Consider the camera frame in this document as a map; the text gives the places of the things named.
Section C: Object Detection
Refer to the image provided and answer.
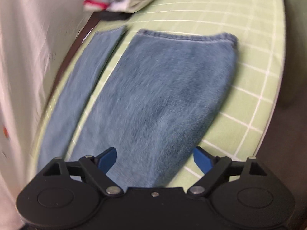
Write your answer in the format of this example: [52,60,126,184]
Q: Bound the blue denim jeans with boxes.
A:
[36,27,238,189]

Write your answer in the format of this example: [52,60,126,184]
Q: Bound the folded black garment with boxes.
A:
[98,10,133,21]

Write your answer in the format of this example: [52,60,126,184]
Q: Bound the grey carrot print fabric wardrobe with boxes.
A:
[1,0,89,229]

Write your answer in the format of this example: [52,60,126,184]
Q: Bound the green grid bed sheet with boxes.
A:
[28,0,285,179]

